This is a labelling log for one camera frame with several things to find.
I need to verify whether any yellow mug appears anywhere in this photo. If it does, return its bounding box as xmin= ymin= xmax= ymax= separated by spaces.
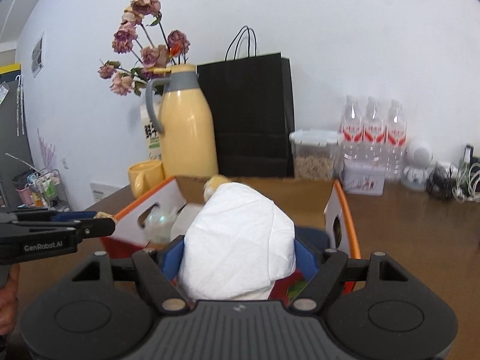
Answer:
xmin=128 ymin=160 xmax=166 ymax=199

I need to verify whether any orange-edged cardboard box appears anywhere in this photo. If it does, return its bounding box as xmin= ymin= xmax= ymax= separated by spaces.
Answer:
xmin=99 ymin=174 xmax=361 ymax=306

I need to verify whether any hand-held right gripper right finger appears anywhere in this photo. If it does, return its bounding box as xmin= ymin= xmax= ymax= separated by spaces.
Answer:
xmin=289 ymin=238 xmax=409 ymax=314

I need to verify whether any white floral tin box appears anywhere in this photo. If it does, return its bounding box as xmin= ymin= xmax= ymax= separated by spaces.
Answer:
xmin=342 ymin=161 xmax=386 ymax=196

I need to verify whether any person's left hand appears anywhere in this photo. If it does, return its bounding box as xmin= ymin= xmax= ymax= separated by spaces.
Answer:
xmin=0 ymin=266 xmax=19 ymax=332

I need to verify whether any black paper bag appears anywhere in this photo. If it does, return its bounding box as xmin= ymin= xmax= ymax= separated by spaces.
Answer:
xmin=197 ymin=25 xmax=296 ymax=179

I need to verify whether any yellow thermos jug grey handle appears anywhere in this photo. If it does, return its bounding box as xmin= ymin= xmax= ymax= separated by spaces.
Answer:
xmin=145 ymin=64 xmax=219 ymax=179

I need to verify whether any wire rack with toiletries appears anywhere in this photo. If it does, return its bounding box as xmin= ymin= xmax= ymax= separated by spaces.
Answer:
xmin=13 ymin=169 xmax=71 ymax=211

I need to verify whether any white robot-shaped speaker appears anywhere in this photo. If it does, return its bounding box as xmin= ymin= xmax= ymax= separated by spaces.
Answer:
xmin=401 ymin=139 xmax=434 ymax=188

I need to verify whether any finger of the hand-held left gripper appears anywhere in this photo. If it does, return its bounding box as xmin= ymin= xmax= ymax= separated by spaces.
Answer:
xmin=11 ymin=217 xmax=116 ymax=239
xmin=0 ymin=209 xmax=99 ymax=223

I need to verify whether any white milk carton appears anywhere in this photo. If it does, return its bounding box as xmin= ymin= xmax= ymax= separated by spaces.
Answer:
xmin=140 ymin=103 xmax=164 ymax=161

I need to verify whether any dried pink rose bouquet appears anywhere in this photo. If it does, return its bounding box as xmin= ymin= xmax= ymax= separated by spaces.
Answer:
xmin=98 ymin=0 xmax=191 ymax=97

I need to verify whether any dark grey board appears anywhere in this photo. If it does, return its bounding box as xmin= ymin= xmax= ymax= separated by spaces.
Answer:
xmin=0 ymin=63 xmax=34 ymax=207

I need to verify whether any yellow plush toy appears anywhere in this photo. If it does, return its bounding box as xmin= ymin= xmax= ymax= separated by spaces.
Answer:
xmin=202 ymin=174 xmax=230 ymax=201

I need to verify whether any small wall picture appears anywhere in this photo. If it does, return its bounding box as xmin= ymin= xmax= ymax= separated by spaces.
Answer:
xmin=31 ymin=32 xmax=46 ymax=77

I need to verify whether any clear container of seeds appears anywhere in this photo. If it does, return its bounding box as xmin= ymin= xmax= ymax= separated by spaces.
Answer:
xmin=289 ymin=129 xmax=338 ymax=180

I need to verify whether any black cable bundle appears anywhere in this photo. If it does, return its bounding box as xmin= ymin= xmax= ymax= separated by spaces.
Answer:
xmin=425 ymin=163 xmax=456 ymax=200

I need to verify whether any white paper sign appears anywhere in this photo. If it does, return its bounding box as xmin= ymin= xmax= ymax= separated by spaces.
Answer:
xmin=90 ymin=182 xmax=126 ymax=211

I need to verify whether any iridescent plastic bag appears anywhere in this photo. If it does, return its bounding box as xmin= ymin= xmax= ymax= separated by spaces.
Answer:
xmin=144 ymin=205 xmax=180 ymax=244

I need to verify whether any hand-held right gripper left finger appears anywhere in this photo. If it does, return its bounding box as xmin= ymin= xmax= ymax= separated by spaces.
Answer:
xmin=71 ymin=236 xmax=188 ymax=315

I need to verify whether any white paper towel bundle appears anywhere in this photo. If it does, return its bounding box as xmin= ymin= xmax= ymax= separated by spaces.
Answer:
xmin=177 ymin=182 xmax=297 ymax=301

